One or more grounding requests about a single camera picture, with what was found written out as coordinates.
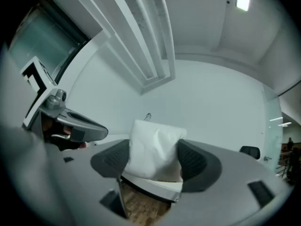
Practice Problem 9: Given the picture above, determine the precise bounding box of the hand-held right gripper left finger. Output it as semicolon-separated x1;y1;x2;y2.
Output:
90;139;131;180

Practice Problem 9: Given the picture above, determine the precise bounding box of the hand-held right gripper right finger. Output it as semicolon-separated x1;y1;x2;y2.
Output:
177;139;222;194

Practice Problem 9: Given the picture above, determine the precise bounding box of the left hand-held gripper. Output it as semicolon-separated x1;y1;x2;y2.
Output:
20;56;109;142

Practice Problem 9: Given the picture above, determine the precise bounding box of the frosted glass door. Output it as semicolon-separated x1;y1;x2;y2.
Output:
262;86;283;176

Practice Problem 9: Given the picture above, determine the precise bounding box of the dark-framed glass window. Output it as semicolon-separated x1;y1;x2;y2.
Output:
8;0;92;84

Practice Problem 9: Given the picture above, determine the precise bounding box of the white ceiling duct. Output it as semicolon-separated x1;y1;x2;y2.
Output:
150;0;176;80

